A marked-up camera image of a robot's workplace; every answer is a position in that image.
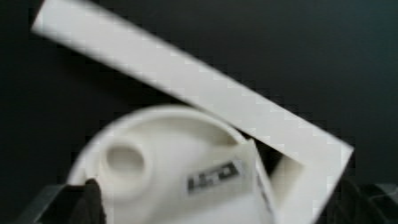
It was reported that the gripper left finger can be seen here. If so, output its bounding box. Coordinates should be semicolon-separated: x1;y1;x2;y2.
14;179;106;224

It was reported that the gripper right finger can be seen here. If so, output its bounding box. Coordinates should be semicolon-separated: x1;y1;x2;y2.
330;179;398;224

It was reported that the white round stool seat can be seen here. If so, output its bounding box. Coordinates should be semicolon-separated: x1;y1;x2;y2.
67;105;280;224

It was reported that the white right fence bar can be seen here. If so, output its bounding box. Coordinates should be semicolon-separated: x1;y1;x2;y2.
32;0;353;224

